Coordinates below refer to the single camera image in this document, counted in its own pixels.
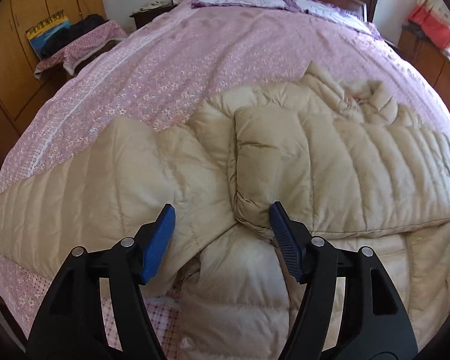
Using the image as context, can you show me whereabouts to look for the purple frilled right pillow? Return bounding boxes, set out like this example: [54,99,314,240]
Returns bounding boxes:
[292,0,371,34]

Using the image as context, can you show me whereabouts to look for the black clothing on chair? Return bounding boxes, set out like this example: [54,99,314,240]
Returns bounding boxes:
[40,14,106,59]

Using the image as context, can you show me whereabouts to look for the purple frilled left pillow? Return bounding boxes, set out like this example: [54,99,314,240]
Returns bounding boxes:
[191,0,301,12]

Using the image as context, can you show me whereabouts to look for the beige puffer down jacket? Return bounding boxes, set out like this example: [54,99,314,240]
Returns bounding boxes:
[0,63,450,359]

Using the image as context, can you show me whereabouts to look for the pink floral bedspread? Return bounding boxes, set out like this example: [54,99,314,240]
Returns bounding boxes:
[0,0,450,359]

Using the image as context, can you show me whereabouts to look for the purple frilled pillow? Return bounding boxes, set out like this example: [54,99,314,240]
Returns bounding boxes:
[191,0,301,12]
[292,0,371,34]

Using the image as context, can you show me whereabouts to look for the yellow blue book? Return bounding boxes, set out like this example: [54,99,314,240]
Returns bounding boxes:
[25,10,71,59]

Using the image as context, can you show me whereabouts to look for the chair with pink floral cover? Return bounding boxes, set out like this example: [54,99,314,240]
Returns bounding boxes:
[34,20,128,80]

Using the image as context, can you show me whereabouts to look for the dark wooden nightstand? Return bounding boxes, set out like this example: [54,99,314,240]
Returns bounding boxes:
[130,2,175,29]

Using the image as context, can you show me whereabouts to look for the brown wooden dresser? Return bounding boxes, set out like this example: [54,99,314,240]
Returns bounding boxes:
[397,24,450,112]

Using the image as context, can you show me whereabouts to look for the yellow wooden wardrobe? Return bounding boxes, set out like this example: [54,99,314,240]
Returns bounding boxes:
[0,0,108,181]

